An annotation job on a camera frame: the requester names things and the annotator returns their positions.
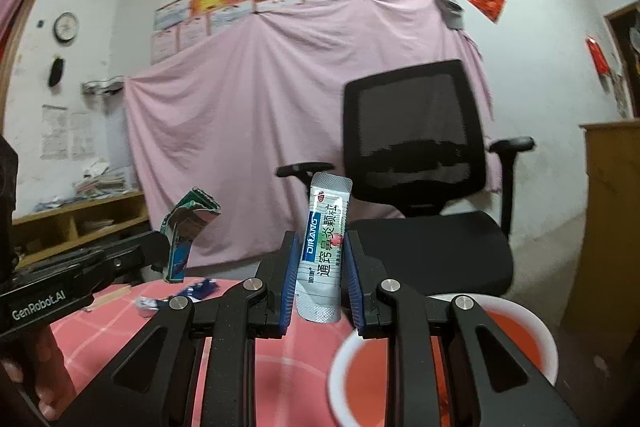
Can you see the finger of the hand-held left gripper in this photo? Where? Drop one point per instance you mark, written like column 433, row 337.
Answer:
column 145, row 249

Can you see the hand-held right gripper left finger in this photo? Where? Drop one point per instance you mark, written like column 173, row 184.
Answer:
column 290, row 287

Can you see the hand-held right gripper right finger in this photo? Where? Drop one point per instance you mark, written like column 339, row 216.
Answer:
column 352, row 287

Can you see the white medicine sachet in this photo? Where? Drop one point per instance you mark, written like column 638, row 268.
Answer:
column 320, row 267

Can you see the green wrapper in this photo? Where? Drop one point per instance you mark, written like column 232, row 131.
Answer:
column 187, row 222

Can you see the red basin with white rim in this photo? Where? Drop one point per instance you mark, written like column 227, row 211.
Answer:
column 510, row 332

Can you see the person's left hand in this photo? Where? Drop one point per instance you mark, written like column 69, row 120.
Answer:
column 52, row 372

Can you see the thin paper stack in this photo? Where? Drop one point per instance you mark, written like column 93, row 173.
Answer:
column 98, row 225

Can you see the small white crumpled wrapper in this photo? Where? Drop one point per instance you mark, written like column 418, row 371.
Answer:
column 146, row 307

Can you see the blue crumpled wrapper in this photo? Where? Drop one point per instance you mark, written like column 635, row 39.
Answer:
column 200, row 289

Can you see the wooden shelf desk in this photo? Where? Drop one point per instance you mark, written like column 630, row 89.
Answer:
column 85, row 207

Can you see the pile of papers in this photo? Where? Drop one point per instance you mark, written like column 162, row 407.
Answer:
column 100, row 187

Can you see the pink hanging sheet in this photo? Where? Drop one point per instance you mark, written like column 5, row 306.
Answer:
column 240, row 107

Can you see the black mesh office chair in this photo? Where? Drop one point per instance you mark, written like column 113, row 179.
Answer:
column 410, row 117

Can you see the wooden cabinet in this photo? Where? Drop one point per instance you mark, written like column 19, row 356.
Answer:
column 615, row 207

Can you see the red hanging ornament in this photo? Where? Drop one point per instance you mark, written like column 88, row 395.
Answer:
column 598, row 57

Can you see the dark wooden doorway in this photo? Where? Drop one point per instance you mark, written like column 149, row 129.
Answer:
column 625, row 57

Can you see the small wall calendar sheet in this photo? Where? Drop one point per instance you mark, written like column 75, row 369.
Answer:
column 82, row 134

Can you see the large wall calendar sheet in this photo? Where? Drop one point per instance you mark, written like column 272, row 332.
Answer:
column 54, row 132

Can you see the round wall clock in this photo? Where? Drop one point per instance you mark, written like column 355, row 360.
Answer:
column 66, row 27

